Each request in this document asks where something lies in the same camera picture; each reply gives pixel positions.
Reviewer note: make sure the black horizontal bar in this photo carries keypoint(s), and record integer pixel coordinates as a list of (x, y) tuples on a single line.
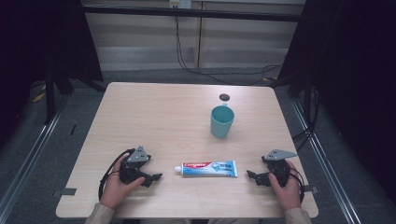
[(186, 13)]

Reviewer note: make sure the teal cup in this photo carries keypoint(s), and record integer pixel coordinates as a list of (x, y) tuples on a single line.
[(221, 123)]

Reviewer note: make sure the black metal stand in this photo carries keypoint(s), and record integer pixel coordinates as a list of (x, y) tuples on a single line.
[(49, 99)]

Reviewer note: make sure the metal floor rail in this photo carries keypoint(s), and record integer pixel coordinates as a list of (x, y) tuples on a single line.
[(28, 158), (327, 174)]

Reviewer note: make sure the person's right hand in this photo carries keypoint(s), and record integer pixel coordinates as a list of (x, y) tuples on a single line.
[(288, 193)]

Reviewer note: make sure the blue and white toothpaste tube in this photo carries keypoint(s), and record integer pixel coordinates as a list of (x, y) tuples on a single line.
[(208, 169)]

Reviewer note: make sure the small black floor tape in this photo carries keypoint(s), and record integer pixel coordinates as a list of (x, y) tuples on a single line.
[(73, 129)]

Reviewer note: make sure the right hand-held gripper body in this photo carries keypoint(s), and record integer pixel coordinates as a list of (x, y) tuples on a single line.
[(278, 165)]

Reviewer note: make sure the person's left hand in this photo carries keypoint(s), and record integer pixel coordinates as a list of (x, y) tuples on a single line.
[(116, 189)]

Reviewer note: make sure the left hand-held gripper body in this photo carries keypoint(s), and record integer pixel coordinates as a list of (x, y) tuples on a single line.
[(137, 155)]

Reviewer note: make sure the yellow floor tape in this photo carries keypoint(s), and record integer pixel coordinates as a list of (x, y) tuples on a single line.
[(39, 97)]

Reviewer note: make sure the dark round table grommet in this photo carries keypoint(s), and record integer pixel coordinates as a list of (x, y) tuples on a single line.
[(224, 97)]

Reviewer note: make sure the white wall socket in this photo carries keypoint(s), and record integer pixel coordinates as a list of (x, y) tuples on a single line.
[(180, 3)]

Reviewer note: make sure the black curtain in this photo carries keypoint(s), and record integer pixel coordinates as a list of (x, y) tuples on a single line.
[(31, 46), (358, 77)]

